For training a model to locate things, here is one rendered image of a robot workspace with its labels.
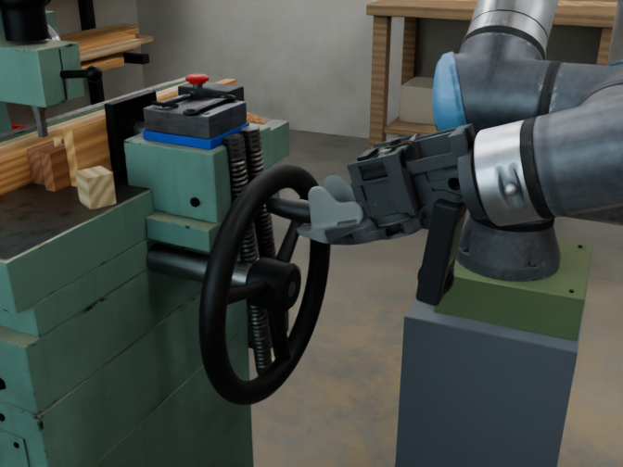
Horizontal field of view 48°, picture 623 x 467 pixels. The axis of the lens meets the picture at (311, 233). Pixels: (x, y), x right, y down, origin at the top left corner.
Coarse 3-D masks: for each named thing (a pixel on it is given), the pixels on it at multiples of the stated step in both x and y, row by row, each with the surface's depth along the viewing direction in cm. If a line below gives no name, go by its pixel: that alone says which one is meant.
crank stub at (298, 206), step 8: (272, 200) 76; (280, 200) 76; (288, 200) 75; (296, 200) 75; (304, 200) 75; (272, 208) 76; (280, 208) 75; (288, 208) 75; (296, 208) 74; (304, 208) 74; (280, 216) 76; (288, 216) 75; (296, 216) 75; (304, 216) 74
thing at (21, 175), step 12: (36, 144) 92; (0, 156) 88; (12, 156) 88; (24, 156) 88; (0, 168) 85; (12, 168) 87; (24, 168) 89; (0, 180) 86; (12, 180) 87; (24, 180) 89; (0, 192) 86
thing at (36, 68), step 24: (0, 48) 85; (24, 48) 83; (48, 48) 84; (72, 48) 87; (0, 72) 86; (24, 72) 84; (48, 72) 84; (0, 96) 88; (24, 96) 86; (48, 96) 85; (72, 96) 89
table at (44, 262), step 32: (288, 128) 119; (32, 192) 87; (64, 192) 87; (128, 192) 87; (0, 224) 78; (32, 224) 78; (64, 224) 78; (96, 224) 80; (128, 224) 85; (160, 224) 87; (192, 224) 85; (0, 256) 70; (32, 256) 72; (64, 256) 76; (96, 256) 81; (0, 288) 71; (32, 288) 73
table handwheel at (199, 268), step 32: (256, 192) 74; (224, 224) 72; (160, 256) 89; (192, 256) 87; (224, 256) 71; (288, 256) 85; (320, 256) 94; (224, 288) 71; (256, 288) 79; (288, 288) 82; (320, 288) 95; (224, 320) 72; (224, 352) 73; (288, 352) 90; (224, 384) 75; (256, 384) 83
